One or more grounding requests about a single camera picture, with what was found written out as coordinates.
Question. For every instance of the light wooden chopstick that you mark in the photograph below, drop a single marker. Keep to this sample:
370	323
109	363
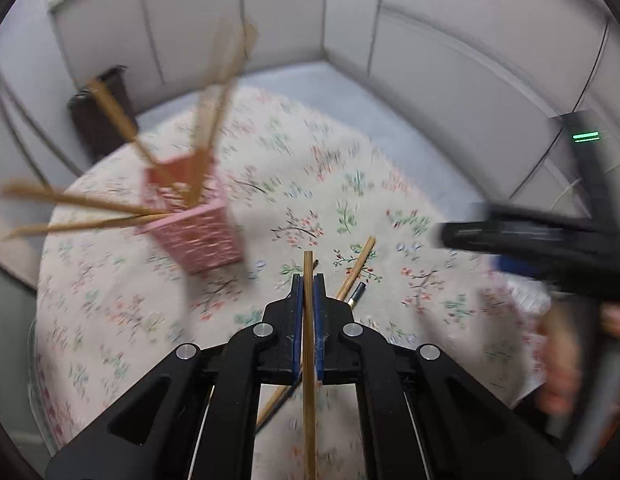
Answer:
360	262
309	435

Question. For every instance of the floral tablecloth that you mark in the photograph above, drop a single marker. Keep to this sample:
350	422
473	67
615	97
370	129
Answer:
315	185

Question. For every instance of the person's right hand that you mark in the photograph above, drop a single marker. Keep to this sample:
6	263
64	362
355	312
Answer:
559	360

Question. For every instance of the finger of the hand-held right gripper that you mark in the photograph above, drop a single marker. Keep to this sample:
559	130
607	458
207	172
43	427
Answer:
489	235

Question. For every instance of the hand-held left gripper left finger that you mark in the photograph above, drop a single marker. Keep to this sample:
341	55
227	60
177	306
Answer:
297	310

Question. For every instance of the white kitchen cabinets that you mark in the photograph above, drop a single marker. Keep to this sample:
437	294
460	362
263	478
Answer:
439	35

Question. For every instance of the bunch of wooden chopsticks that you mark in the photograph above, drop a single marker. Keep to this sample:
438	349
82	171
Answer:
210	125

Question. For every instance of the brown trash bin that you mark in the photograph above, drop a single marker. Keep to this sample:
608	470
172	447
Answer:
100	115

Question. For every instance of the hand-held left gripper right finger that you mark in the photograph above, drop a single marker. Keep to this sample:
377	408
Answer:
320	310

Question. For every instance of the pink perforated plastic basket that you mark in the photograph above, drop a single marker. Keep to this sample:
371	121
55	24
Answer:
200	240

